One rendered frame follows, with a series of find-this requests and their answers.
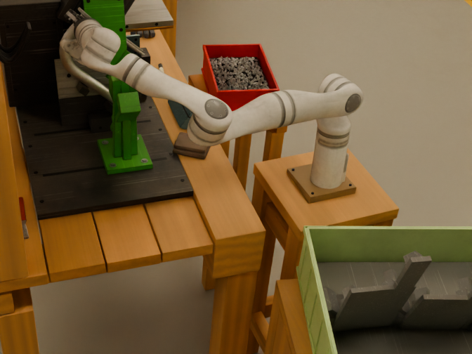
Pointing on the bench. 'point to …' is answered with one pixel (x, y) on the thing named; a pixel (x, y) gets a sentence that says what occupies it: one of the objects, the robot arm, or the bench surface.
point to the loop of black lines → (7, 55)
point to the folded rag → (189, 147)
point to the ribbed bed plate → (67, 86)
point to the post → (9, 206)
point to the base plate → (94, 164)
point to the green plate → (109, 20)
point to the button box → (182, 114)
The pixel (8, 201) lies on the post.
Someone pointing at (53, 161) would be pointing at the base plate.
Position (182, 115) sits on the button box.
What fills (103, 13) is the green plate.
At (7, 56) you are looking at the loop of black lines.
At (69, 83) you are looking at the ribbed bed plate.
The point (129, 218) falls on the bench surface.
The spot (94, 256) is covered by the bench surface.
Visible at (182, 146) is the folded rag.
